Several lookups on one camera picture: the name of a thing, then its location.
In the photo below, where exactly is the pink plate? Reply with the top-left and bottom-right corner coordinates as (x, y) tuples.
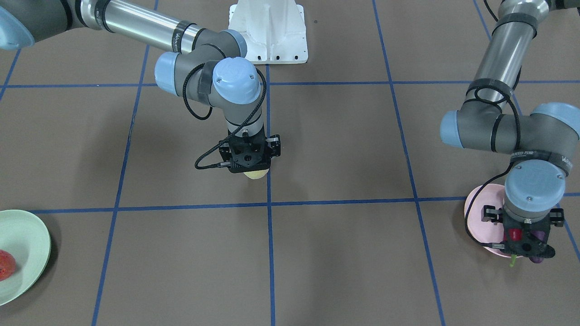
(464, 183), (526, 259)

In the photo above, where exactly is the purple eggplant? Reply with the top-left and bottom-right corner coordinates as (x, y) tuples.
(529, 230), (546, 264)

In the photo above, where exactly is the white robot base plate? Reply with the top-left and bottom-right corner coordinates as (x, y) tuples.
(228, 0), (309, 65)

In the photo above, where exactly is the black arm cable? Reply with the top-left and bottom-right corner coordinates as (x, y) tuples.
(464, 0), (522, 249)
(182, 62), (268, 171)

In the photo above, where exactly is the green plate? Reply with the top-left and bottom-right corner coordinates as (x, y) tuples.
(0, 209), (51, 305)

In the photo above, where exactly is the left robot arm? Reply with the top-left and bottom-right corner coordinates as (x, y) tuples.
(440, 0), (579, 264)

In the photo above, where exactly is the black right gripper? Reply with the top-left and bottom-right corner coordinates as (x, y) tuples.
(219, 129), (281, 173)

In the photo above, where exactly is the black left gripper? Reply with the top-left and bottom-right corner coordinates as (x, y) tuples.
(481, 206), (565, 259)

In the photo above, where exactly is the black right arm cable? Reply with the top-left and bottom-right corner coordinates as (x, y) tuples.
(182, 62), (268, 171)

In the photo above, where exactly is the green pink peach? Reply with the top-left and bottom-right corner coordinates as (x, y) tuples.
(244, 168), (270, 180)

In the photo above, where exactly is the red chili pepper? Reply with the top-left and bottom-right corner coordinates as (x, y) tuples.
(507, 228), (522, 268)

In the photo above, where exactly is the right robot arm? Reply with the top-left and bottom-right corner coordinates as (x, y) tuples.
(0, 0), (281, 179)

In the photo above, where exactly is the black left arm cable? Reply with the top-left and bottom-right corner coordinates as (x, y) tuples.
(464, 0), (522, 249)

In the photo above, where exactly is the red pomegranate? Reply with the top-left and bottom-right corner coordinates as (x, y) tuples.
(0, 250), (17, 282)

